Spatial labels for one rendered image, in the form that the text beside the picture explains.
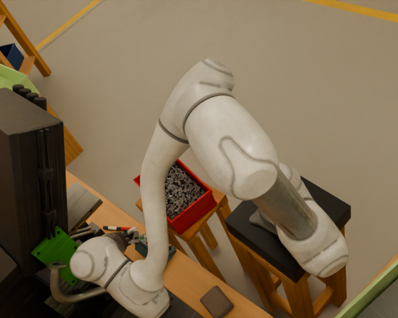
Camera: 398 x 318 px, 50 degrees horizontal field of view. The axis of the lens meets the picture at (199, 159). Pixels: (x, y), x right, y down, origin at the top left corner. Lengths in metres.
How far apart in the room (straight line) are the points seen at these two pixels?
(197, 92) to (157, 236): 0.40
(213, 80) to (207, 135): 0.14
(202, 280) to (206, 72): 0.91
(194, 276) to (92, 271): 0.54
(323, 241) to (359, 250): 1.32
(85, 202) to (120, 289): 0.56
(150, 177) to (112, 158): 2.37
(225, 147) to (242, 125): 0.05
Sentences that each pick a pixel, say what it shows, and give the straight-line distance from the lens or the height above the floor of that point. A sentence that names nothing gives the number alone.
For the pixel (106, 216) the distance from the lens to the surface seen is 1.91.
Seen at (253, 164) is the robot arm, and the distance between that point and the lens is 0.77.
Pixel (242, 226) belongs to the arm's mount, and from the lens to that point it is 1.61.
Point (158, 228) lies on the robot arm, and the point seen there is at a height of 1.45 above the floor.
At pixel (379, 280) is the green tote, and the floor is 0.96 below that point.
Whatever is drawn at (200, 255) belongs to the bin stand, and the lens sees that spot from 1.97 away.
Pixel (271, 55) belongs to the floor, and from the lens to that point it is 3.70.
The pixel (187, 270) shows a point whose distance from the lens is 1.64.
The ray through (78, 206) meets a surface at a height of 1.13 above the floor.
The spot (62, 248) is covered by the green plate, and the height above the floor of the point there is 1.21.
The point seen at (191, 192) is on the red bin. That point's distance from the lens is 1.84.
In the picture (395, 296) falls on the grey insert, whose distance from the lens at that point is 1.59.
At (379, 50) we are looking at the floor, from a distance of 3.61.
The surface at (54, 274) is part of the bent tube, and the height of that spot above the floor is 1.19.
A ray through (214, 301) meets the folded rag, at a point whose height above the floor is 0.93.
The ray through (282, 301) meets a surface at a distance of 2.23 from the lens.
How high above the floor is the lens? 2.34
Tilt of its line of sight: 49 degrees down
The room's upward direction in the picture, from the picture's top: 24 degrees counter-clockwise
